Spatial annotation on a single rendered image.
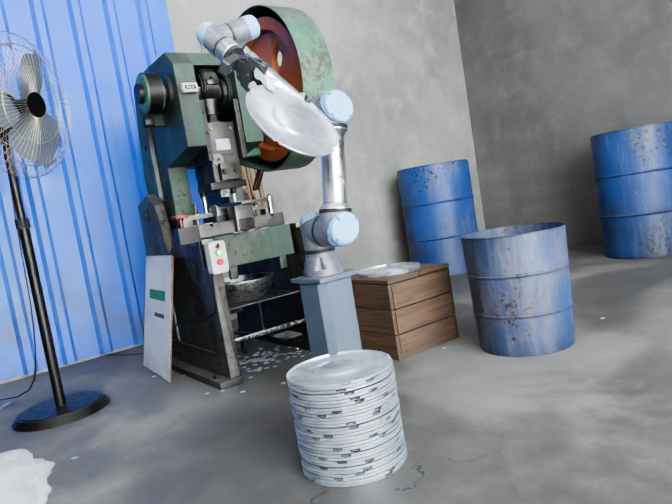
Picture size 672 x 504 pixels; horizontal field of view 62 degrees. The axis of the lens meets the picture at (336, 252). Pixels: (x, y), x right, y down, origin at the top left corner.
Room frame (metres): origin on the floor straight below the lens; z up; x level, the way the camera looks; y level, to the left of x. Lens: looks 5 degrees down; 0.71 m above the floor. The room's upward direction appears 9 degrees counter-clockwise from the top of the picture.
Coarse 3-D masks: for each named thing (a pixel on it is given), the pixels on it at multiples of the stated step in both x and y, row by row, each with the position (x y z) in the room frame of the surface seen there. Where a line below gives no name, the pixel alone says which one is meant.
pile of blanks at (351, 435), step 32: (288, 384) 1.46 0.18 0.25; (352, 384) 1.35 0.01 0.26; (384, 384) 1.40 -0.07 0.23; (320, 416) 1.37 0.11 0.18; (352, 416) 1.35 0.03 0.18; (384, 416) 1.38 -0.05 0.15; (320, 448) 1.37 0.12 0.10; (352, 448) 1.35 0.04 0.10; (384, 448) 1.38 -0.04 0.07; (320, 480) 1.38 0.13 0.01; (352, 480) 1.36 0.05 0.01
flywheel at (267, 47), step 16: (272, 32) 2.89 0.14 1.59; (288, 32) 2.73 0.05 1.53; (256, 48) 3.05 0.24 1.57; (272, 48) 2.92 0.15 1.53; (288, 48) 2.75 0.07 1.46; (272, 64) 2.94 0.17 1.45; (288, 64) 2.83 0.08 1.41; (288, 80) 2.85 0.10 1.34; (272, 144) 3.05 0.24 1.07; (272, 160) 3.01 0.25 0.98
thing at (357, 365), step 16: (352, 352) 1.63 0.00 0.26; (368, 352) 1.60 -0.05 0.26; (304, 368) 1.55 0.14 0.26; (320, 368) 1.50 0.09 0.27; (336, 368) 1.48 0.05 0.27; (352, 368) 1.45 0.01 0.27; (368, 368) 1.45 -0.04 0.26; (384, 368) 1.41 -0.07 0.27; (304, 384) 1.40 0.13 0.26; (320, 384) 1.38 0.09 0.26; (336, 384) 1.35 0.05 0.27
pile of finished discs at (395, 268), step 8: (392, 264) 2.75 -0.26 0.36; (400, 264) 2.71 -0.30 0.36; (408, 264) 2.66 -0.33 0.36; (416, 264) 2.61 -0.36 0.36; (360, 272) 2.65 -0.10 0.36; (368, 272) 2.61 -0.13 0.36; (376, 272) 2.56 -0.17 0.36; (384, 272) 2.52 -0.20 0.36; (392, 272) 2.48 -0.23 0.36; (400, 272) 2.47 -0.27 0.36
